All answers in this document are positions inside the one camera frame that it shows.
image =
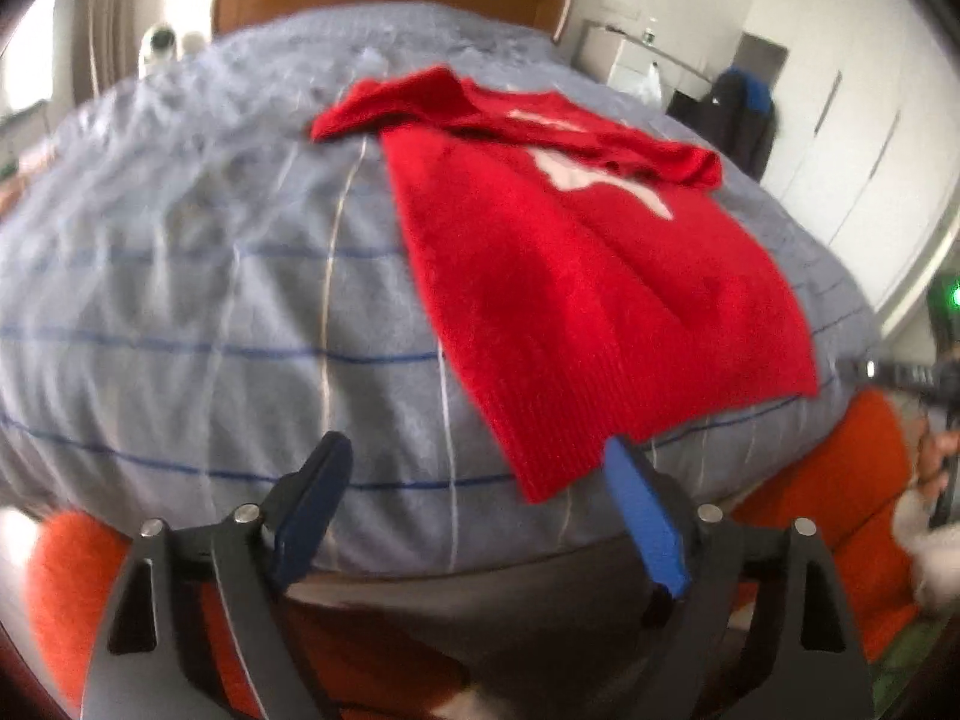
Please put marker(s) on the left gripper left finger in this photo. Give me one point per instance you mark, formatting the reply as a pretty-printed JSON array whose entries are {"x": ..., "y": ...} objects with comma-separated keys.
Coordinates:
[{"x": 153, "y": 655}]

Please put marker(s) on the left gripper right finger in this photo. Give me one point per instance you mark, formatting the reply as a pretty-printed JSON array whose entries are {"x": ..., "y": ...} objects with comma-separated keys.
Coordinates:
[{"x": 752, "y": 621}]

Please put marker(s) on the red sweater with white rabbit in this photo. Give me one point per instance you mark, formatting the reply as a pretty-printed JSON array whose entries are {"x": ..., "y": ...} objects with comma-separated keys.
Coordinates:
[{"x": 579, "y": 274}]

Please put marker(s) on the person's right hand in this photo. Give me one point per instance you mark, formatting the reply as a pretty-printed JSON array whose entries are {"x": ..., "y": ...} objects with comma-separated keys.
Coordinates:
[{"x": 933, "y": 450}]

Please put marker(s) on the dark jacket on chair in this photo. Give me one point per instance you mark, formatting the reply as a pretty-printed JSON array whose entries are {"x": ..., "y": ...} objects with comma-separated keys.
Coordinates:
[{"x": 736, "y": 115}]

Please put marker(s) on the grey checked bed cover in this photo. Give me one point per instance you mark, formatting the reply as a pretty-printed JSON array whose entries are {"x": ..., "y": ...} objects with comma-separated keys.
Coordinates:
[{"x": 192, "y": 294}]

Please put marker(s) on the white plastic bag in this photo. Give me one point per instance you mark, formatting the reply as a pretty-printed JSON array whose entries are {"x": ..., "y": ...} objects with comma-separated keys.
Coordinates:
[{"x": 644, "y": 85}]

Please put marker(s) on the white bedside cabinet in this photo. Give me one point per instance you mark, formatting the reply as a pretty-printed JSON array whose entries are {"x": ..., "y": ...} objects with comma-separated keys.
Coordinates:
[{"x": 602, "y": 47}]

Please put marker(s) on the white small fan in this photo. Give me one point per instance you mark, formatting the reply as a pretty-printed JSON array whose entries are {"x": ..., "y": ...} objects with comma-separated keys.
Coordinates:
[{"x": 159, "y": 48}]

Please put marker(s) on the beige curtain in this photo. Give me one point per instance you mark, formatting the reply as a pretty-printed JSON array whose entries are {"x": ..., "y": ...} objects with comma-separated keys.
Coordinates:
[{"x": 106, "y": 38}]

